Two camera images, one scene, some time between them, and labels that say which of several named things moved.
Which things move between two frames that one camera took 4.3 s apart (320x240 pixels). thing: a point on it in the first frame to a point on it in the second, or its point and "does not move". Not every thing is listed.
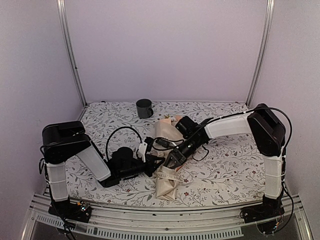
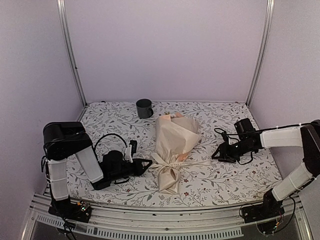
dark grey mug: x=144 y=108 does not move
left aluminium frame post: x=61 y=7 does not move
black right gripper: x=171 y=156 to x=225 y=152
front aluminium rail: x=121 y=223 does not move
